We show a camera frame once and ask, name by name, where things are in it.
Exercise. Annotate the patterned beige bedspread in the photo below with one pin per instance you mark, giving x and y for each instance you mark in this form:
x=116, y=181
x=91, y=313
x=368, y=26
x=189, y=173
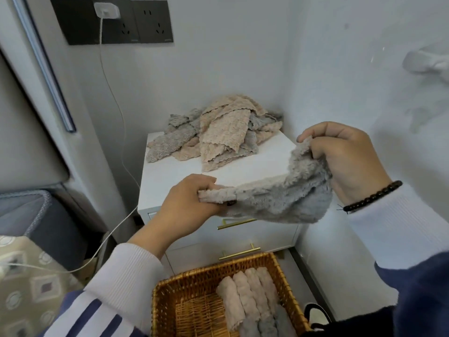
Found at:
x=31, y=291

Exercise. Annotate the person's right shoe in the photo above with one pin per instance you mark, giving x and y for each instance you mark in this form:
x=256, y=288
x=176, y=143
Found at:
x=317, y=316

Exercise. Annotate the person's left forearm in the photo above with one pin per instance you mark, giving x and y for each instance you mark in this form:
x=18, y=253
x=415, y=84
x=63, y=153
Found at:
x=115, y=287

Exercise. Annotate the person's right hand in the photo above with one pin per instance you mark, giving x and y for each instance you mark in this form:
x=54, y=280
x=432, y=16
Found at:
x=350, y=161

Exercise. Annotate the pile of beige grey towels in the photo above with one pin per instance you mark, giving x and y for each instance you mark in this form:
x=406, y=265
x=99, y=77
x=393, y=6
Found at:
x=221, y=133

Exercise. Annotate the orange wicker basket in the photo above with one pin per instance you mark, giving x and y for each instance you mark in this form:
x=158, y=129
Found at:
x=189, y=305

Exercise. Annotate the white charger plug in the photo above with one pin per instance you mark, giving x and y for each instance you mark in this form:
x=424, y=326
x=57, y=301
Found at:
x=107, y=10

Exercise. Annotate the single grey towel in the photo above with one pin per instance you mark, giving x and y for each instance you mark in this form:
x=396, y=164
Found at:
x=280, y=200
x=286, y=322
x=249, y=329
x=267, y=328

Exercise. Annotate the single beige towel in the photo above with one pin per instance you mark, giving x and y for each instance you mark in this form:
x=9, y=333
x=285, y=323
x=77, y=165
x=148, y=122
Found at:
x=268, y=287
x=229, y=305
x=257, y=291
x=245, y=294

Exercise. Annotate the silver headboard trim strip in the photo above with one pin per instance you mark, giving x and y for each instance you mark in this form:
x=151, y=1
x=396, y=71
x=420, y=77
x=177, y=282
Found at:
x=45, y=66

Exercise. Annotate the narrow black wall socket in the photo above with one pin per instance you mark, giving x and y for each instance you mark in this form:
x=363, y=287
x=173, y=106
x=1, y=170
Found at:
x=154, y=21

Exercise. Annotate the wide black wall socket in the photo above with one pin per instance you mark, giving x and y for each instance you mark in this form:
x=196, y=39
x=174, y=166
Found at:
x=73, y=24

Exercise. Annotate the person's right forearm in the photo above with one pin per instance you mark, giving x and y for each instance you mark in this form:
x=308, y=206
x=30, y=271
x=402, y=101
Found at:
x=414, y=249

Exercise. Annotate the grey padded headboard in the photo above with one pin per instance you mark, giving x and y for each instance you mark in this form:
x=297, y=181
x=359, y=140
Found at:
x=24, y=136

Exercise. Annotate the person's left hand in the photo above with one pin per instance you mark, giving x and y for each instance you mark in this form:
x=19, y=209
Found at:
x=182, y=210

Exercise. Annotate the white nightstand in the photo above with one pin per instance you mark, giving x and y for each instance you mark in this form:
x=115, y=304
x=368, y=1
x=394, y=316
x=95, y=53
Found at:
x=165, y=178

